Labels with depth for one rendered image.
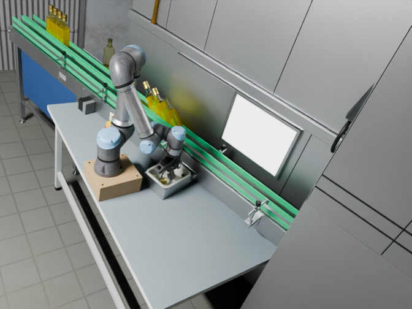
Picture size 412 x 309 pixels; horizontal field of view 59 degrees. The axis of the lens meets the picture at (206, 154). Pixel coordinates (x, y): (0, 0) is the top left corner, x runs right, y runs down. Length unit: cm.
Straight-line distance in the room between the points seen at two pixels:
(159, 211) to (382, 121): 118
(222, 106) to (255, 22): 50
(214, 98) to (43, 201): 156
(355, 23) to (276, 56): 40
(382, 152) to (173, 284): 103
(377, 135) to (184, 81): 128
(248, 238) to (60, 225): 143
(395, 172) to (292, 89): 72
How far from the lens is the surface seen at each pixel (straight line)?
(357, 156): 145
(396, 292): 169
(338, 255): 169
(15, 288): 261
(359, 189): 150
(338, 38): 179
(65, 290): 257
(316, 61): 184
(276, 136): 199
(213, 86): 215
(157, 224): 194
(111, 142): 187
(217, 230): 200
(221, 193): 212
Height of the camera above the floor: 221
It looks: 37 degrees down
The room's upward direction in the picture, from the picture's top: 18 degrees clockwise
